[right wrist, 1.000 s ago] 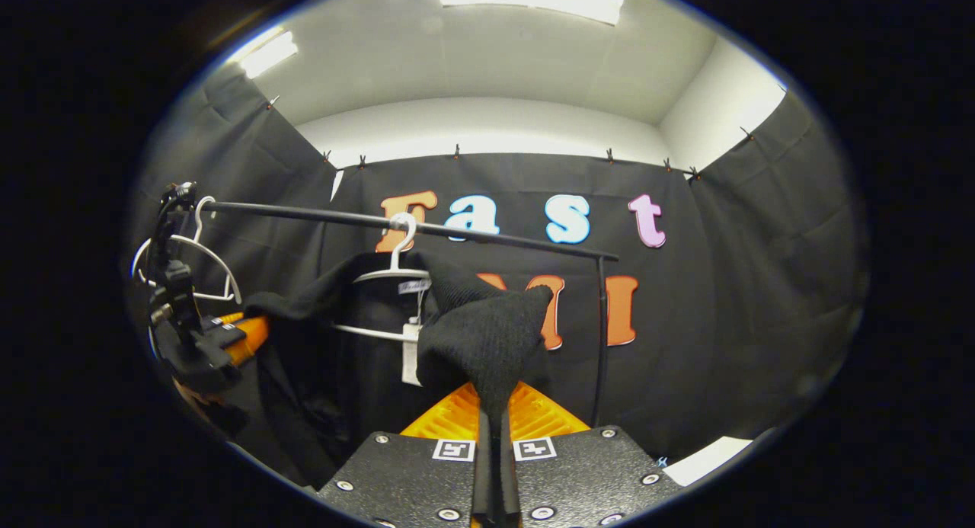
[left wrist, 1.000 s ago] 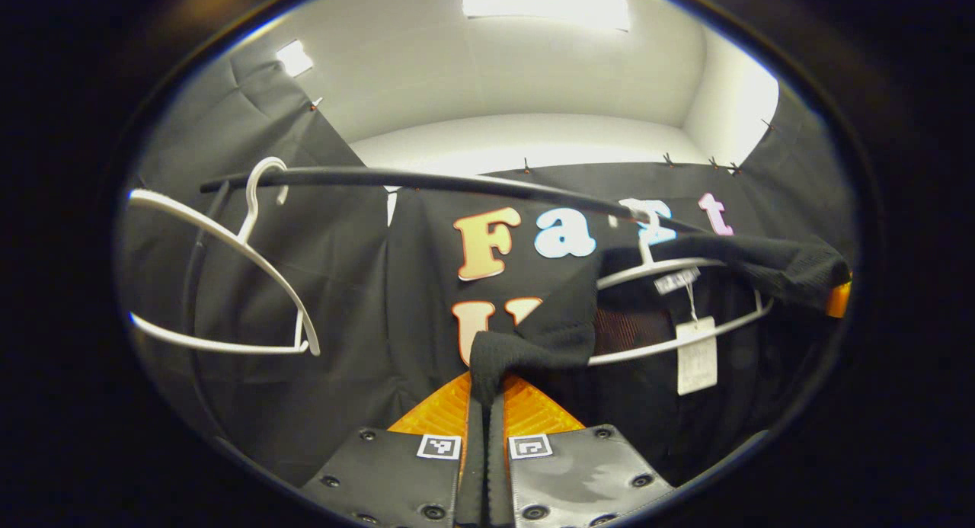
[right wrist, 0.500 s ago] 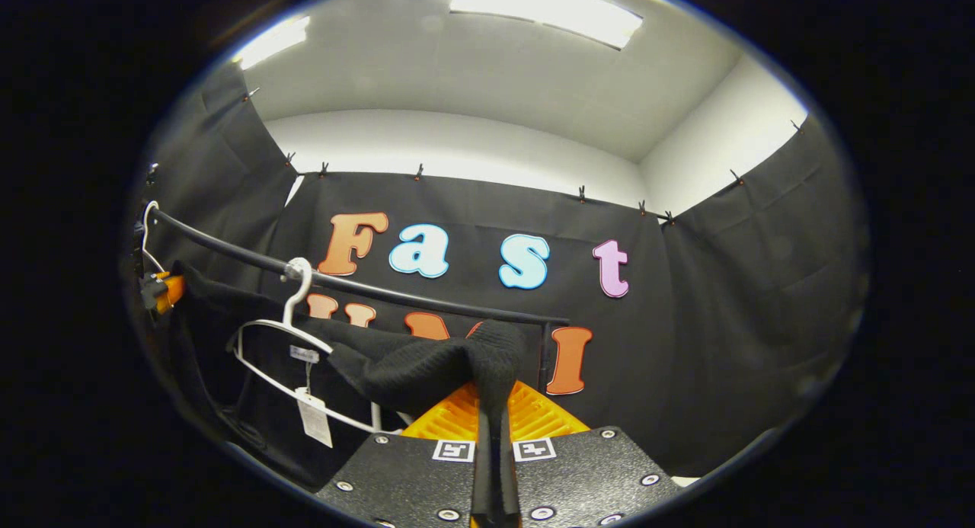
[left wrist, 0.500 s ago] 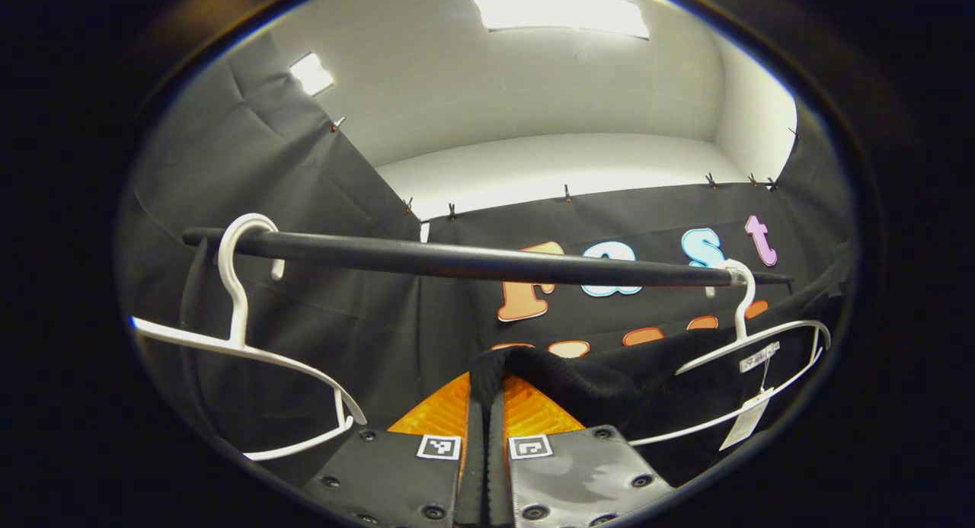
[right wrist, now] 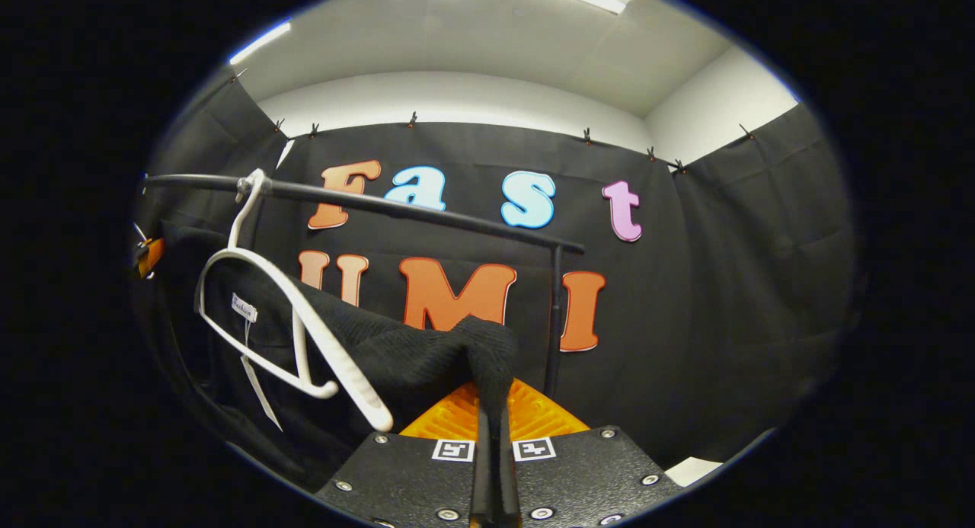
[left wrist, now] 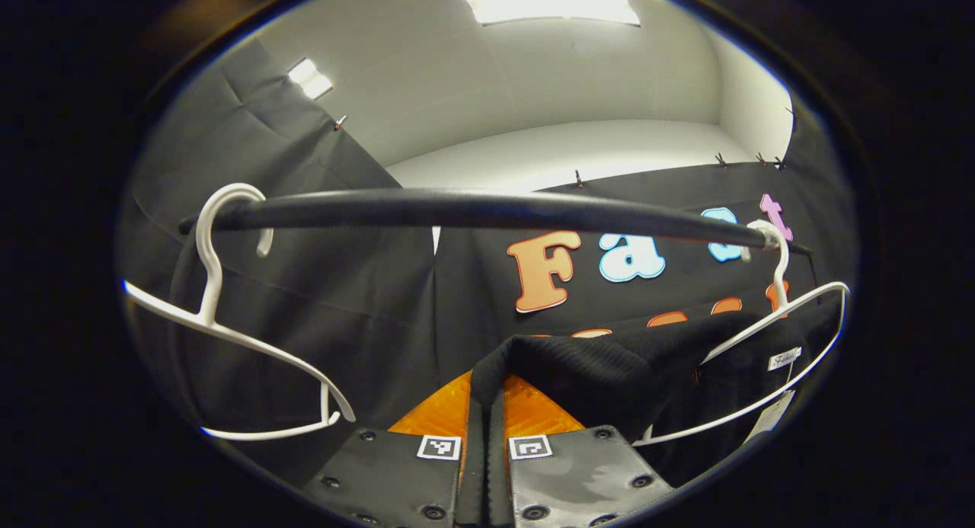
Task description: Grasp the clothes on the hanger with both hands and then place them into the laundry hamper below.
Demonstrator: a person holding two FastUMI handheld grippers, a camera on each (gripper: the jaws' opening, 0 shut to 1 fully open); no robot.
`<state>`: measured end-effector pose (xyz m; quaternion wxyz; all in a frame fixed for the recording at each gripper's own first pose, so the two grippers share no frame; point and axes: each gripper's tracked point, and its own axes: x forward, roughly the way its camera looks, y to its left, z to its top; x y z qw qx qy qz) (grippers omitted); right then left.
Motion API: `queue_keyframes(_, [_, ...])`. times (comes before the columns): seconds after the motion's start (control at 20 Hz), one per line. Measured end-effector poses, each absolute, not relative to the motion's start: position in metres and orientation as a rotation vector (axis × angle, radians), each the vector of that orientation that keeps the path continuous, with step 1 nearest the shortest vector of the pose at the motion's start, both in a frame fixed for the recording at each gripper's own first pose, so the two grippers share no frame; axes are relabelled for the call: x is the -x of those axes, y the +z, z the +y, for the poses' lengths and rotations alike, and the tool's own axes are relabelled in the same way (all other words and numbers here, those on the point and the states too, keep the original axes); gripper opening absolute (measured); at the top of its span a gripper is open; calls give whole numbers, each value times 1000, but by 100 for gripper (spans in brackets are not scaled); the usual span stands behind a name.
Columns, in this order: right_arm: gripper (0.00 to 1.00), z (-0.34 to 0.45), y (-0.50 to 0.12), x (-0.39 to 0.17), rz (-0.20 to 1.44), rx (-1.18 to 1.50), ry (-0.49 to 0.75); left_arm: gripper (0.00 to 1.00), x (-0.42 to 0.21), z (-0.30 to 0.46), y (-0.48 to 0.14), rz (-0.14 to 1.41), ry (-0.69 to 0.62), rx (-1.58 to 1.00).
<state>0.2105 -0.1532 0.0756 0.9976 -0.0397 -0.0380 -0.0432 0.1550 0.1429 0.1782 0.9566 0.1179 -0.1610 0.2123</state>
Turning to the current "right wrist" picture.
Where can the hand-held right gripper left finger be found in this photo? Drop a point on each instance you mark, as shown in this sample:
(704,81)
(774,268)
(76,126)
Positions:
(396,475)

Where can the white paper sheet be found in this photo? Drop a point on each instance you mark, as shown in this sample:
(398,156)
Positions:
(693,471)

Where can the black jacket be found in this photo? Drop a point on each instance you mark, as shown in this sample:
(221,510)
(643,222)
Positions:
(411,360)

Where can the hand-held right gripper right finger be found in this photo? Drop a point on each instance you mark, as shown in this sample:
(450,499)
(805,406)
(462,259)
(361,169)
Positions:
(579,475)

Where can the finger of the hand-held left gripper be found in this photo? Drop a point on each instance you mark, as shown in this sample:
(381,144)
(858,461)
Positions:
(151,255)

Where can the white clothes hanger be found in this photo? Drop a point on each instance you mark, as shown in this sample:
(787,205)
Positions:
(367,398)

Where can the black clothes rail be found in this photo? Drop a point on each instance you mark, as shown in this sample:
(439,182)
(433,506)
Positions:
(554,322)

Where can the black backdrop cloth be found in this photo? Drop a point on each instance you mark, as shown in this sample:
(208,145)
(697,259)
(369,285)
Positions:
(724,299)

